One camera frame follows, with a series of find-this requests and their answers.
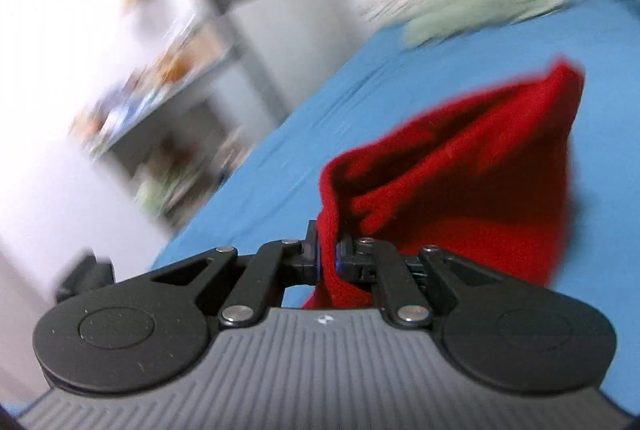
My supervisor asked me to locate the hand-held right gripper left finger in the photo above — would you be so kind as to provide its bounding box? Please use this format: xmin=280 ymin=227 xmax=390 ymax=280
xmin=150 ymin=219 xmax=322 ymax=330

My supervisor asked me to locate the white and grey wardrobe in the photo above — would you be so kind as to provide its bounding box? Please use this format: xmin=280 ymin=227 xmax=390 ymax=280
xmin=152 ymin=0 xmax=353 ymax=143

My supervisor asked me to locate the bed with blue sheet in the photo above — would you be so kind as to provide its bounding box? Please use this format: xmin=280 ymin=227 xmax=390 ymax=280
xmin=150 ymin=0 xmax=640 ymax=413

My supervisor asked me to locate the white shelf desk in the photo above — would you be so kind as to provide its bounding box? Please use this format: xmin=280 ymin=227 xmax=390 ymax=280
xmin=69 ymin=10 xmax=263 ymax=232

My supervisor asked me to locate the green pillow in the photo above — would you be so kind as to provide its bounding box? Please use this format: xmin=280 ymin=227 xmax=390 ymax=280
xmin=401 ymin=0 xmax=572 ymax=50

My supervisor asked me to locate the red knit sweater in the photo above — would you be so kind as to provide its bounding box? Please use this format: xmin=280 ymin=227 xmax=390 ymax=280
xmin=300 ymin=56 xmax=587 ymax=311

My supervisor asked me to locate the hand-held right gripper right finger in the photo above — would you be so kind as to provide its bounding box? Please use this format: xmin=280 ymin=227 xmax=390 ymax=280
xmin=336 ymin=236 xmax=505 ymax=330

